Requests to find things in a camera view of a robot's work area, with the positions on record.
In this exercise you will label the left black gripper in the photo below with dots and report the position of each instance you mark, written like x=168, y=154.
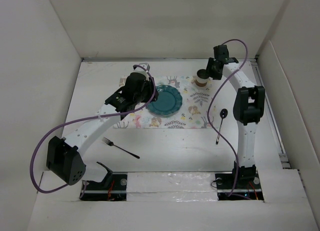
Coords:
x=149, y=85

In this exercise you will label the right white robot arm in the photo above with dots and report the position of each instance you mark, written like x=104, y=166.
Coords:
x=248, y=108

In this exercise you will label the brown paper cup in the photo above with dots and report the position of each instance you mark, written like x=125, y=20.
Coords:
x=201, y=78

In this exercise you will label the animal print cloth napkin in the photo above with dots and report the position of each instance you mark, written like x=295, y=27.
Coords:
x=192, y=114

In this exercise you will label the metal spoon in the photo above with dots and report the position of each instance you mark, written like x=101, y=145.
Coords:
x=223, y=114

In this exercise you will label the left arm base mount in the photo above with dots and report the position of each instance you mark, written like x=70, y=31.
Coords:
x=113, y=187

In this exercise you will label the teal scalloped plate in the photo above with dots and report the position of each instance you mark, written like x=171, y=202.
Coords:
x=169, y=101

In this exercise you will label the black metal fork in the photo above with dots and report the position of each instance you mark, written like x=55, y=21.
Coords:
x=111, y=144

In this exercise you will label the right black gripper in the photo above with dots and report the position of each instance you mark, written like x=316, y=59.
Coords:
x=216, y=76

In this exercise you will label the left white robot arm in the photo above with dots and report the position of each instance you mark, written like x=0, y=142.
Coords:
x=64, y=155

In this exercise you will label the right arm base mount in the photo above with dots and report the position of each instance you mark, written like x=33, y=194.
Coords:
x=247, y=185

